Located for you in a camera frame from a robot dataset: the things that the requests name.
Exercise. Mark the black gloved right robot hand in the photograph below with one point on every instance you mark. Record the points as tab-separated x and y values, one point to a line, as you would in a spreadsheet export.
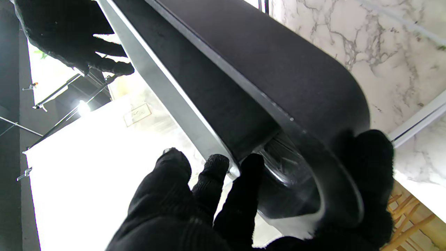
62	31

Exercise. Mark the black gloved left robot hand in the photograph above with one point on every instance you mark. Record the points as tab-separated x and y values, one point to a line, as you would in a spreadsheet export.
167	216

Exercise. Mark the silver rectangular baking tray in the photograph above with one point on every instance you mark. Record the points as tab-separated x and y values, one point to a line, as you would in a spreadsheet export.
167	90

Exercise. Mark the large black patterned baking tray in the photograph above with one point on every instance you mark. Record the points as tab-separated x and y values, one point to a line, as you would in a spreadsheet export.
278	69

